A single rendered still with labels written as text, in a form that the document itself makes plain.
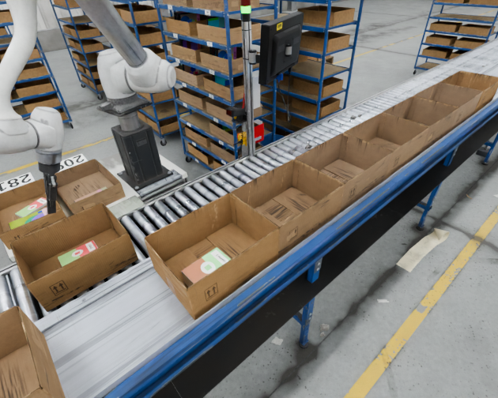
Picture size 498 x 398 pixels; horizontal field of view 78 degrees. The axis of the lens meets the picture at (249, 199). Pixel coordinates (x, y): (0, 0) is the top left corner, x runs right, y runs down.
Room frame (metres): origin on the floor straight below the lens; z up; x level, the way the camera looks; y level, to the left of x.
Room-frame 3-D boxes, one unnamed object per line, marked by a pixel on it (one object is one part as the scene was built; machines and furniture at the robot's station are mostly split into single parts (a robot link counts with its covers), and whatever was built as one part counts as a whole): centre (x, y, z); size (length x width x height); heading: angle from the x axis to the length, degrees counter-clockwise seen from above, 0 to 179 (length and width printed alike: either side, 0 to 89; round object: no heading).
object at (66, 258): (0.97, 0.80, 0.76); 0.16 x 0.07 x 0.02; 129
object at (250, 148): (1.86, -0.02, 1.11); 0.12 x 0.05 x 0.88; 129
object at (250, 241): (0.78, 0.14, 0.96); 0.39 x 0.29 x 0.17; 129
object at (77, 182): (1.47, 0.94, 0.80); 0.38 x 0.28 x 0.10; 41
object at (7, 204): (1.27, 1.18, 0.80); 0.38 x 0.28 x 0.10; 40
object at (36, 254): (0.92, 0.76, 0.83); 0.39 x 0.29 x 0.17; 130
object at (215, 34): (2.59, 0.10, 1.39); 0.40 x 0.30 x 0.10; 38
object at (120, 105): (1.63, 0.67, 1.24); 0.22 x 0.18 x 0.06; 142
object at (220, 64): (2.59, 0.10, 1.19); 0.40 x 0.30 x 0.10; 39
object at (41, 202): (1.34, 1.20, 0.76); 0.16 x 0.07 x 0.02; 152
